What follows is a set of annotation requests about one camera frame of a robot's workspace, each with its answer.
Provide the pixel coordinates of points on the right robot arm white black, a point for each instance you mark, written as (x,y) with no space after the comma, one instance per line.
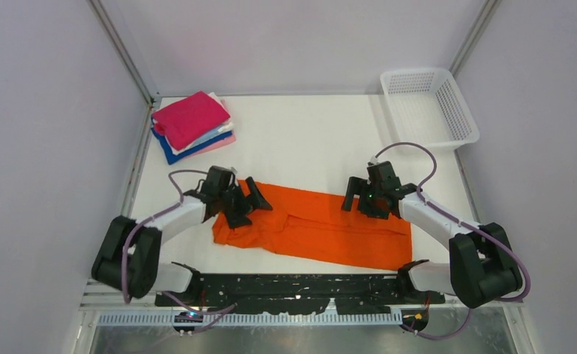
(482,266)

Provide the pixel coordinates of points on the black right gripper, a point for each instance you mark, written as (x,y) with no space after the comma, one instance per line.
(367,201)

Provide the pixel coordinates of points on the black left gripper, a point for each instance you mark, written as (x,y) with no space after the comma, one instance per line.
(239,205)

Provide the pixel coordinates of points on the folded light blue t shirt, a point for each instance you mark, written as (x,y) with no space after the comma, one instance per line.
(206,136)

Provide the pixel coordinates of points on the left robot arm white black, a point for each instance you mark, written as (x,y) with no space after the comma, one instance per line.
(129,256)

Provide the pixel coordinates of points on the orange t shirt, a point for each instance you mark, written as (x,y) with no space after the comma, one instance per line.
(312,225)

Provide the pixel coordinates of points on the aluminium frame rail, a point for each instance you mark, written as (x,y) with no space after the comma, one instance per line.
(104,17)

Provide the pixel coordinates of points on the white plastic basket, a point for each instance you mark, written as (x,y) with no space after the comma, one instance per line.
(427,107)

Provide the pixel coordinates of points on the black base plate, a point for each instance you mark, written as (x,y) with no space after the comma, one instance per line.
(298,294)

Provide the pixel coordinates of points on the folded pink t shirt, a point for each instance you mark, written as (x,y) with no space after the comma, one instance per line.
(220,141)

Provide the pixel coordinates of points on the folded magenta t shirt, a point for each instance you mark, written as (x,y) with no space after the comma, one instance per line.
(188,119)

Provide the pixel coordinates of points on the white slotted cable duct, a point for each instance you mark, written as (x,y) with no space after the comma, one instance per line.
(174,318)

